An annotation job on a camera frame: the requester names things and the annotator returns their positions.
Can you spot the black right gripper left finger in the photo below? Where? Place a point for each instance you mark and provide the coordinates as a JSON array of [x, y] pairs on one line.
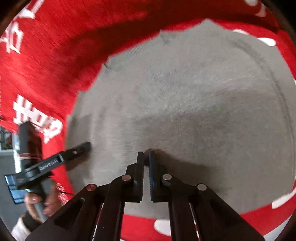
[[96, 212]]

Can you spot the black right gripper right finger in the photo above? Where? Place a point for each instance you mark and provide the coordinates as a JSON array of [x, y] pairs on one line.
[[196, 212]]

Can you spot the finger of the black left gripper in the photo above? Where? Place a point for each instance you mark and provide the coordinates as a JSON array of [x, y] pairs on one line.
[[76, 152]]

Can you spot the grey knit sweater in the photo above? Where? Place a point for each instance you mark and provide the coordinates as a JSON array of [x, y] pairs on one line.
[[216, 106]]

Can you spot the person's left hand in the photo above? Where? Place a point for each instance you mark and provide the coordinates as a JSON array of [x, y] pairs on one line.
[[40, 209]]

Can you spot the red blanket with white lettering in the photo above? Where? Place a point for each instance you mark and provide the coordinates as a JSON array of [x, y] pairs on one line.
[[51, 51]]

